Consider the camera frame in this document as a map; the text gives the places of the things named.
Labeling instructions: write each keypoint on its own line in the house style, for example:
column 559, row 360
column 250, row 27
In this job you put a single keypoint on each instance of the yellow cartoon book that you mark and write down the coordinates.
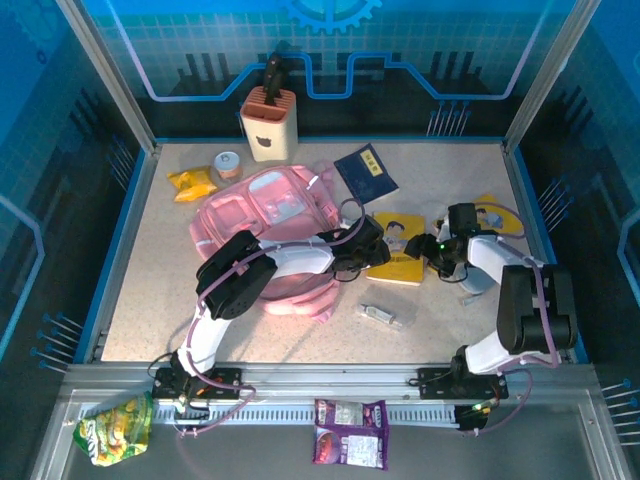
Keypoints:
column 400, row 272
column 492, row 217

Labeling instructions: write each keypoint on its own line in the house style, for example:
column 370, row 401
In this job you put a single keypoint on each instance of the grey pencil case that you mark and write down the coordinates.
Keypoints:
column 477, row 285

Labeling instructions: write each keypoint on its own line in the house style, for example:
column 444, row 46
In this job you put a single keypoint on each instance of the clear plastic pouch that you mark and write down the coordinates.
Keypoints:
column 400, row 305

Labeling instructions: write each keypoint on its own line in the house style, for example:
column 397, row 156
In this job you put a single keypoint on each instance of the navy blue book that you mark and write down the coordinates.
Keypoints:
column 365, row 175

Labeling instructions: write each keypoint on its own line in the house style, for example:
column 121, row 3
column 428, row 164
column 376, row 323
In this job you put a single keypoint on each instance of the pink backpack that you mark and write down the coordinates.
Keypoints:
column 260, row 200

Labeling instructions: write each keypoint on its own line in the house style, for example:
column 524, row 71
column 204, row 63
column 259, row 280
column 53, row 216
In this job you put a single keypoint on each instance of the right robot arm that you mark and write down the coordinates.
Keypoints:
column 535, row 310

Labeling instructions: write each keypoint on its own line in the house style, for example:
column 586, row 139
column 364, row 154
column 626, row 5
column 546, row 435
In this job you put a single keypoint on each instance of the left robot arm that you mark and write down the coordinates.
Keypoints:
column 235, row 280

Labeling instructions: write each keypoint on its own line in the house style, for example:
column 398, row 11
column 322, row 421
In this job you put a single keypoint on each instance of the green snack bag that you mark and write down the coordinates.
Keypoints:
column 115, row 435

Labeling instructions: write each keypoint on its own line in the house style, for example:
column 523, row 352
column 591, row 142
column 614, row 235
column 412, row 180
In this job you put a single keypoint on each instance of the aluminium front beam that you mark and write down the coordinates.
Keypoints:
column 325, row 380

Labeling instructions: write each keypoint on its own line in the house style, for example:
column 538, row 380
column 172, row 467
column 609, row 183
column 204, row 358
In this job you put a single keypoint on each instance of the beige knife block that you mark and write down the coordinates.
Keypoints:
column 270, row 135

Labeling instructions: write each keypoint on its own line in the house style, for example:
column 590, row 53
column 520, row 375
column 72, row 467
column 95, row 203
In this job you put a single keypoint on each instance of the black electronics box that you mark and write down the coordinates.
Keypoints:
column 470, row 420
column 192, row 412

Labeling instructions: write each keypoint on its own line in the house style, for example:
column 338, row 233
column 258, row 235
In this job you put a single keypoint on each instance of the yellow snack packet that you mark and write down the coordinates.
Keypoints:
column 192, row 182

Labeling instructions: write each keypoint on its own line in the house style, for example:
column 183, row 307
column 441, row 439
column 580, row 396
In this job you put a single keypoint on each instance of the purple snack packet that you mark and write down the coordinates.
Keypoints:
column 350, row 440

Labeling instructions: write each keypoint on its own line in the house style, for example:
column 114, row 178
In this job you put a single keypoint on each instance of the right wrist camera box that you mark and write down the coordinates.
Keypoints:
column 442, row 227

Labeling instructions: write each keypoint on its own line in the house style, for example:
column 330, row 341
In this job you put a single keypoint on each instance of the aluminium table side rail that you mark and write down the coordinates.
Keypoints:
column 142, row 190
column 518, row 190

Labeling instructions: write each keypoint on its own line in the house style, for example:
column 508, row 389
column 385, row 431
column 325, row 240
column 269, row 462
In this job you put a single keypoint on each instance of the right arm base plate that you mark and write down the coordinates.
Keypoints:
column 430, row 382

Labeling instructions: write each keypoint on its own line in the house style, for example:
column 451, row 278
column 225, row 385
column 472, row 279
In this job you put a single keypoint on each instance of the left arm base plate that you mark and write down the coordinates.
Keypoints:
column 227, row 385

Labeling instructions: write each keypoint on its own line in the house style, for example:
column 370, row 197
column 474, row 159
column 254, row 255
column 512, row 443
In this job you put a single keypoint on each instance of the aluminium frame post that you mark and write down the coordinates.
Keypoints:
column 110, row 75
column 548, row 75

